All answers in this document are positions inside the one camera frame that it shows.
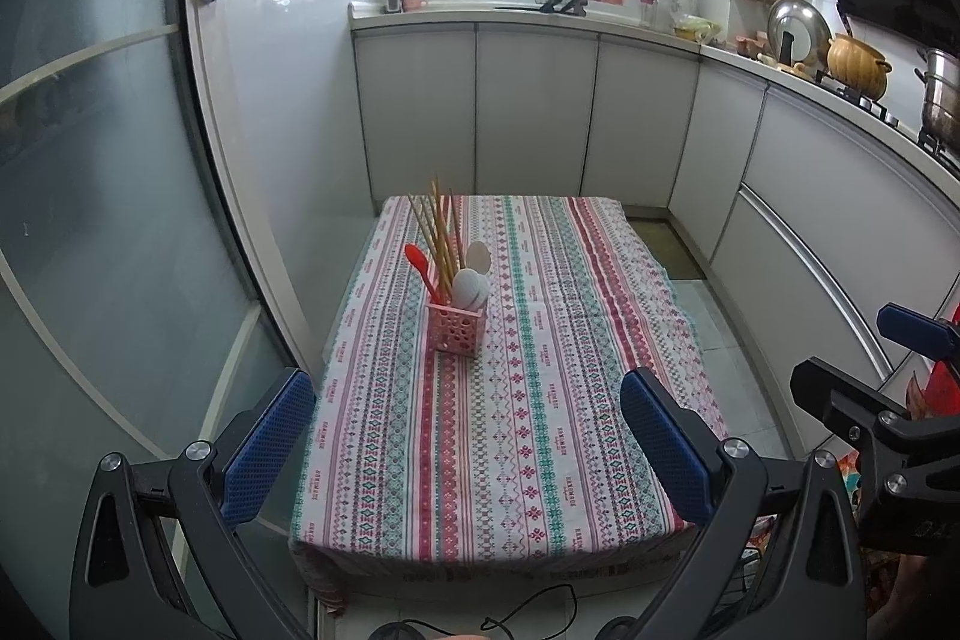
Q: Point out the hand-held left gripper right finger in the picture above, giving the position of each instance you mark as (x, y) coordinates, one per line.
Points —
(664, 452)

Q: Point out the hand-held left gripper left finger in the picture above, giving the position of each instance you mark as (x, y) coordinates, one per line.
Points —
(266, 452)

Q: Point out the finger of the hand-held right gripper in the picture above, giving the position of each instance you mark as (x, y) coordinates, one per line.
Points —
(847, 396)
(911, 325)

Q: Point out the pink perforated utensil holder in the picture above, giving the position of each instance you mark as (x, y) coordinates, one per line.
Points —
(454, 329)

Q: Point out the red spoon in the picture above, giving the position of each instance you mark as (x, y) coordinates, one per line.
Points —
(416, 257)

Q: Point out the white rice paddle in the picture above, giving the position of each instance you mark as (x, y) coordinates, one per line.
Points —
(463, 289)

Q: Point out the bundle of wooden chopsticks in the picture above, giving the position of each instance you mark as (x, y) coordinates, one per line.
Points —
(448, 242)

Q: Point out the person's right hand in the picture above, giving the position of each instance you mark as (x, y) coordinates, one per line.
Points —
(911, 580)

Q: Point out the red plastic bag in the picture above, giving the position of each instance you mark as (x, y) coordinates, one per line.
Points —
(943, 389)

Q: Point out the striped patterned tablecloth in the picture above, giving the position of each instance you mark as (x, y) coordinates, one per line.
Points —
(525, 422)

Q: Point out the brown floor mat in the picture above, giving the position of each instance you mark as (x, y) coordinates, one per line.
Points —
(667, 250)

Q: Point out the gas stove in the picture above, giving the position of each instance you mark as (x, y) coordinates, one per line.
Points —
(874, 104)

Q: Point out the steel stockpot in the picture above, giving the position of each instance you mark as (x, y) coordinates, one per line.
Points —
(941, 100)

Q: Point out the yellow clay pot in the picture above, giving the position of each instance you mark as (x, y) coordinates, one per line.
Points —
(855, 66)

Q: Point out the frosted glass sliding door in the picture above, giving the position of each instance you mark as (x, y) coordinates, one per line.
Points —
(112, 197)

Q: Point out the steel wok lid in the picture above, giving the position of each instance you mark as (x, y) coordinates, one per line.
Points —
(795, 21)

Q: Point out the white kitchen cabinets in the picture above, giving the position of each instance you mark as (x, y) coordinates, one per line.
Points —
(536, 108)

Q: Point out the glass jar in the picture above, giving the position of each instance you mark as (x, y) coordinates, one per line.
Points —
(686, 3)

